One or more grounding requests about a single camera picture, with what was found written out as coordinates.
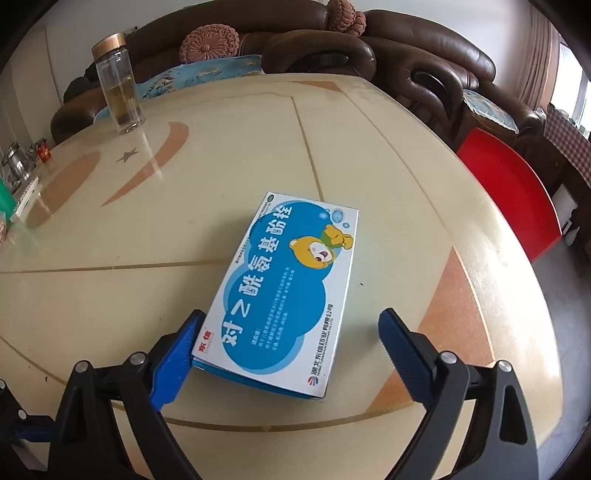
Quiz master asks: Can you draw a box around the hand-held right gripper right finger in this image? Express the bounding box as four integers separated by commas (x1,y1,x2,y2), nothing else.
378,307,541,480

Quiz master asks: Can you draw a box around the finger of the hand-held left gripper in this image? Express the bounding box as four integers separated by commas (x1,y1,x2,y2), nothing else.
0,378,58,447

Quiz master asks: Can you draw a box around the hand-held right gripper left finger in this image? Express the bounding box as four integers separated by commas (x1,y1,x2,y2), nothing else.
44,308,208,480

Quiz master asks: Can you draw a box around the black and orange cardboard box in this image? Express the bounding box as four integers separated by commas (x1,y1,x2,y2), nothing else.
191,191,360,401

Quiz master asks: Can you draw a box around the blue and white medicine box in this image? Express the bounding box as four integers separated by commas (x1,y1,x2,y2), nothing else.
191,191,360,401

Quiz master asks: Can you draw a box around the cream table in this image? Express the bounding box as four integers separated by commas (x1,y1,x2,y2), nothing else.
0,71,561,480

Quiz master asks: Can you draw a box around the red plastic stool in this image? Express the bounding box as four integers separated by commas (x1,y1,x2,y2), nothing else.
456,128,564,264

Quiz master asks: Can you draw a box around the white flat object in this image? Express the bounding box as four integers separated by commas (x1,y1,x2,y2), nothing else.
14,178,44,220

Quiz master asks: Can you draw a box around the green packet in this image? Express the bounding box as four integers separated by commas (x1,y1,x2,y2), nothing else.
0,178,17,220

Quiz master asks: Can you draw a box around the glass jar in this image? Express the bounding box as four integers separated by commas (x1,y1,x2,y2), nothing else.
0,143,38,192

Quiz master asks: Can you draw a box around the blue patterned armchair cloth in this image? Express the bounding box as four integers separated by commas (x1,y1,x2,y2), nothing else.
462,89,519,132

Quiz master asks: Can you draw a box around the checkered cloth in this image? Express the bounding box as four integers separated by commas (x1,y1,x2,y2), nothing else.
542,104,591,195

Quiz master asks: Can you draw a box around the glass bottle with gold cap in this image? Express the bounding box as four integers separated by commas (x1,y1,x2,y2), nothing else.
91,33,147,136

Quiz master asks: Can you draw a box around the blue patterned sofa cloth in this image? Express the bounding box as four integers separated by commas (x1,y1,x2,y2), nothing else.
95,54,264,116

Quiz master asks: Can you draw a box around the brown leather armchair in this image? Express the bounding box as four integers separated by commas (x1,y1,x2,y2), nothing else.
365,9,546,158

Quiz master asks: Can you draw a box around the pink crochet round cushion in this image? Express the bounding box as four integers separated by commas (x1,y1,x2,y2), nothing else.
325,0,368,35
180,24,241,64

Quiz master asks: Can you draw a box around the brown leather sofa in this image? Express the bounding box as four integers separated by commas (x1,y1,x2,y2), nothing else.
50,0,377,144

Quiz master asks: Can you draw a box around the beige curtain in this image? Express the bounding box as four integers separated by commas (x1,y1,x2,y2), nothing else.
522,7,566,112

